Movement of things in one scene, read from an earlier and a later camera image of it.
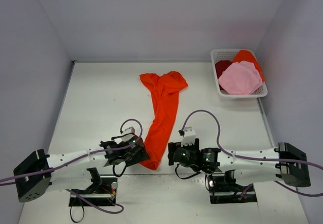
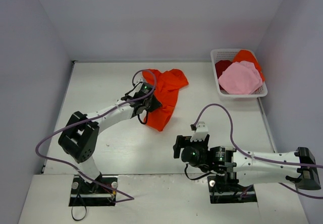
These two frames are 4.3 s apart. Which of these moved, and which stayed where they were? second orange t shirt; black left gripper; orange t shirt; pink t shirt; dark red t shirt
Moved: black left gripper; orange t shirt
Stayed: dark red t shirt; second orange t shirt; pink t shirt
